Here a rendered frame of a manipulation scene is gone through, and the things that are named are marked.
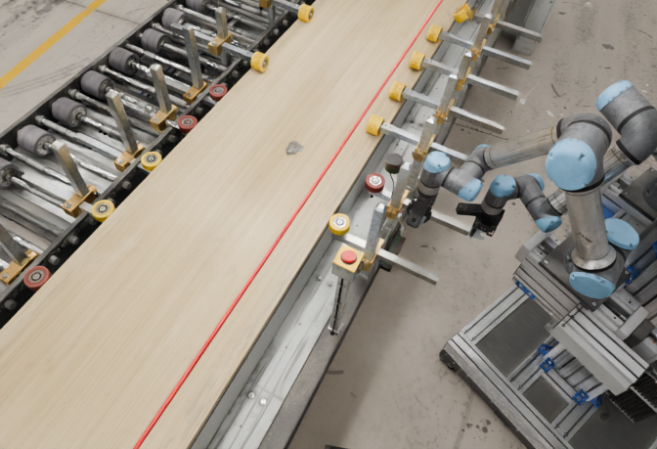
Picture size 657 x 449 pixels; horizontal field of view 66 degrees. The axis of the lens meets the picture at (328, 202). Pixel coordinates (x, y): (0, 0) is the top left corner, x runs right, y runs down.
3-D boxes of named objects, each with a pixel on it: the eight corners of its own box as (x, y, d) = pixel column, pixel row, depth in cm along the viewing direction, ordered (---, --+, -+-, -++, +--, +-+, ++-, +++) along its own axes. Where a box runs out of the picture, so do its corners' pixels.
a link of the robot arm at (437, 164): (445, 172, 158) (421, 158, 161) (437, 194, 167) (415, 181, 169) (457, 157, 162) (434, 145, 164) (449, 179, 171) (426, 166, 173)
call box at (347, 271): (361, 266, 154) (365, 253, 148) (351, 285, 150) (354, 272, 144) (340, 256, 156) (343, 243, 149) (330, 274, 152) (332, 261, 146)
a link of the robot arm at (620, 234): (625, 249, 165) (648, 226, 154) (611, 279, 158) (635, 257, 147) (589, 230, 168) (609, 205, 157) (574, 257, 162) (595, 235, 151)
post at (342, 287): (343, 325, 190) (356, 266, 153) (337, 336, 187) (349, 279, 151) (332, 320, 191) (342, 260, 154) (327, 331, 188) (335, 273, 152)
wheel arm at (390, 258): (437, 280, 193) (440, 274, 189) (434, 287, 191) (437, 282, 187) (334, 232, 202) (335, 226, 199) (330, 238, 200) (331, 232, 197)
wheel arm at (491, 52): (529, 66, 250) (532, 60, 247) (528, 70, 248) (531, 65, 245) (434, 32, 261) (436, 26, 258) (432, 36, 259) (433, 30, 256)
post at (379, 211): (369, 274, 205) (388, 204, 167) (366, 281, 203) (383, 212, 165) (361, 270, 206) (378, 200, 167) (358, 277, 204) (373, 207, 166)
